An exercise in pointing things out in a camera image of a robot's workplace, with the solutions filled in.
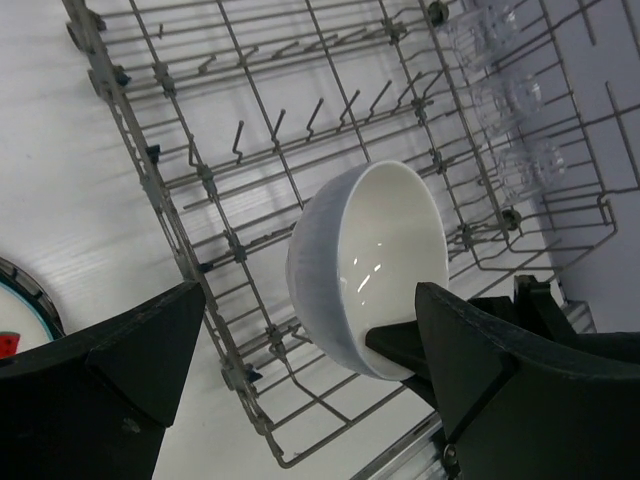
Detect white plate blue stripes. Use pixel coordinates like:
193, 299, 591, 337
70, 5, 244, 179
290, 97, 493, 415
1, 258, 66, 340

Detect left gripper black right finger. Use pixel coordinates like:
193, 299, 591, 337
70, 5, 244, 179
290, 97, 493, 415
415, 283, 639, 479

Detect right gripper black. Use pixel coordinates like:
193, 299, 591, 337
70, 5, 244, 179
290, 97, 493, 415
365, 275, 639, 410

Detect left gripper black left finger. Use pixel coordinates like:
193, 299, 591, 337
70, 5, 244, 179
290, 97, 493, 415
1, 282, 206, 479

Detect grey wire dish rack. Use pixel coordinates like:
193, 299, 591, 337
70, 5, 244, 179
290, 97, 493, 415
65, 1, 639, 470

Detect white ribbed bowl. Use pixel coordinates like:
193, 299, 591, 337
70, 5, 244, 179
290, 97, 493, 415
285, 161, 449, 381

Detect aluminium mounting rail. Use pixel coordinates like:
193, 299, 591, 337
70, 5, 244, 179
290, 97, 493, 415
349, 299, 599, 480

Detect clear textured glass front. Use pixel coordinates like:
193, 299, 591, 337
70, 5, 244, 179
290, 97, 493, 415
496, 139, 566, 206

